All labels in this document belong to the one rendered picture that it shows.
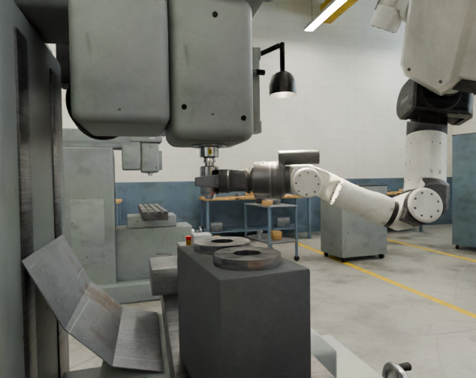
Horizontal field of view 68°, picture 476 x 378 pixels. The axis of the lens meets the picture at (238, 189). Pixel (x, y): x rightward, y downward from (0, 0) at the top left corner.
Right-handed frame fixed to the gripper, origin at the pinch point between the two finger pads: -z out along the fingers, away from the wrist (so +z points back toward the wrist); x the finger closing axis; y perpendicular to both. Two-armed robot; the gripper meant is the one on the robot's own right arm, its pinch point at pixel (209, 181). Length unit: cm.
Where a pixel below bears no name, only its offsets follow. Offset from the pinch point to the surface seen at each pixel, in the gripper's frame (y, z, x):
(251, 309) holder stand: 14.7, 13.6, 45.1
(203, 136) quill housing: -9.7, 0.7, 9.6
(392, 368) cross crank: 55, 48, -20
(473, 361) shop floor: 123, 141, -162
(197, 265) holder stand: 11.2, 5.9, 39.0
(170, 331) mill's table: 29.3, -4.8, 18.4
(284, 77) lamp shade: -26.1, 18.6, -6.6
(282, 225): 96, 19, -644
